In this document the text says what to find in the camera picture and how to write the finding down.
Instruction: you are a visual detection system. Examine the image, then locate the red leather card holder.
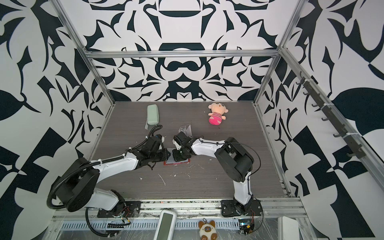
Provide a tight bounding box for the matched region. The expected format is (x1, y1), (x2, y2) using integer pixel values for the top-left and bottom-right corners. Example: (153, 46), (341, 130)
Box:
(164, 148), (191, 166)

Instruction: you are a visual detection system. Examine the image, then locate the clear acrylic card box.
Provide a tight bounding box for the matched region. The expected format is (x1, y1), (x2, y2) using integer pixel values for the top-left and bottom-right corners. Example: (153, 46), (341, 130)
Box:
(179, 125), (193, 138)

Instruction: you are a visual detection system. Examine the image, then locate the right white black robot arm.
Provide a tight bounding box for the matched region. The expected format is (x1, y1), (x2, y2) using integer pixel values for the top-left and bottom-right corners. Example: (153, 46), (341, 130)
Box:
(173, 132), (255, 209)

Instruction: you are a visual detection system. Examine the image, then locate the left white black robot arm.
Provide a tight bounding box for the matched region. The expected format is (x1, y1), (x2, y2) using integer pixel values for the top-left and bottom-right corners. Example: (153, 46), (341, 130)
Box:
(46, 135), (171, 212)

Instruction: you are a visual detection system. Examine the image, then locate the green glasses case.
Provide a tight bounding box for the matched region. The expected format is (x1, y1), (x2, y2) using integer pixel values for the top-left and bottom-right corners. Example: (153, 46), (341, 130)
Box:
(147, 104), (160, 126)

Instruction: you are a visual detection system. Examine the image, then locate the pink plush doll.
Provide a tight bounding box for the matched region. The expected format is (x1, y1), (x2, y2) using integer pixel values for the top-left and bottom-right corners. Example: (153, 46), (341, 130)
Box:
(208, 102), (229, 126)

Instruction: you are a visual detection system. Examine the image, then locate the white tablet device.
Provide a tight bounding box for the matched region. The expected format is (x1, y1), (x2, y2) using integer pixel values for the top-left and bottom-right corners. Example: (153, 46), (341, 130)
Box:
(154, 210), (177, 240)

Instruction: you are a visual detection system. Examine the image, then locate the brown white plush toy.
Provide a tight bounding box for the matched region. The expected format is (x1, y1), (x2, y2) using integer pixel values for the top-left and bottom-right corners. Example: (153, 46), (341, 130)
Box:
(198, 219), (218, 240)

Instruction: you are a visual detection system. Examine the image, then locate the white box bottom right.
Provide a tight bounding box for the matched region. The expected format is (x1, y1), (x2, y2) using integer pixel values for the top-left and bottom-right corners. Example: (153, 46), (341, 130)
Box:
(278, 217), (300, 240)

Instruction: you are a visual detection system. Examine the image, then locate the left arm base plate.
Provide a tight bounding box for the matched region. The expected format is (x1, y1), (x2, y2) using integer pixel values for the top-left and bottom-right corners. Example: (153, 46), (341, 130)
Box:
(97, 201), (142, 218)

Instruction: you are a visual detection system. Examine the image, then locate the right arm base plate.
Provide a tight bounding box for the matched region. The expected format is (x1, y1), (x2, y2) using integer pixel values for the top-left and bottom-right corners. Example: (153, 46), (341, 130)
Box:
(221, 199), (263, 218)

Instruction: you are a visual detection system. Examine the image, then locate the black cable left base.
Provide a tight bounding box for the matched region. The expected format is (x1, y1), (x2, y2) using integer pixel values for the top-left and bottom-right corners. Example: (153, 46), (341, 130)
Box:
(84, 206), (131, 238)

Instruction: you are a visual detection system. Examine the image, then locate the wall hook rail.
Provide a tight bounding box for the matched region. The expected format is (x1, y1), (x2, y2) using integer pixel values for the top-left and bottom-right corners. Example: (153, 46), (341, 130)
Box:
(297, 72), (367, 159)

